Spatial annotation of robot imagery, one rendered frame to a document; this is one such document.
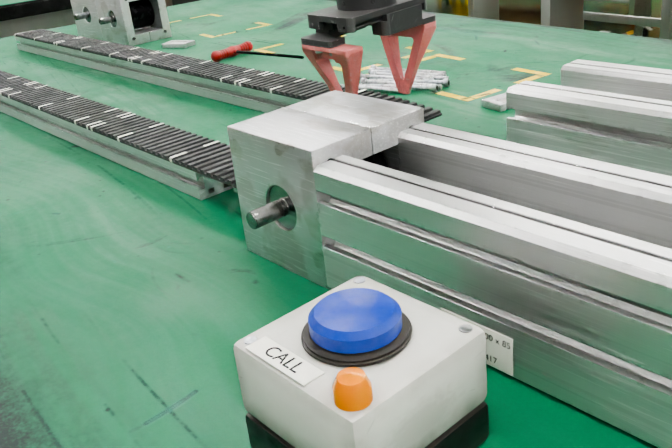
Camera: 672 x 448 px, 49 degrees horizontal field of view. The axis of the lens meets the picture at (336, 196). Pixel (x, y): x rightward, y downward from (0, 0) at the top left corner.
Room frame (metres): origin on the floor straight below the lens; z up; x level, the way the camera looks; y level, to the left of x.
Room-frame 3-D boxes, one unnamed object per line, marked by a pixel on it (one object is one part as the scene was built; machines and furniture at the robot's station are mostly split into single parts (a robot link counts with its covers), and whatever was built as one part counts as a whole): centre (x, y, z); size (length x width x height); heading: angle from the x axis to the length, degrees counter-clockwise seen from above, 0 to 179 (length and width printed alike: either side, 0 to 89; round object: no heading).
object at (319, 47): (0.71, -0.03, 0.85); 0.07 x 0.07 x 0.09; 38
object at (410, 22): (0.74, -0.07, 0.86); 0.07 x 0.07 x 0.09; 38
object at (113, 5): (1.41, 0.35, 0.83); 0.11 x 0.10 x 0.10; 131
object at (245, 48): (1.12, 0.08, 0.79); 0.16 x 0.08 x 0.02; 48
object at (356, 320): (0.27, 0.00, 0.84); 0.04 x 0.04 x 0.02
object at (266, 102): (1.09, 0.26, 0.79); 0.96 x 0.04 x 0.03; 39
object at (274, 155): (0.47, 0.01, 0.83); 0.12 x 0.09 x 0.10; 129
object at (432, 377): (0.28, -0.01, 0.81); 0.10 x 0.08 x 0.06; 129
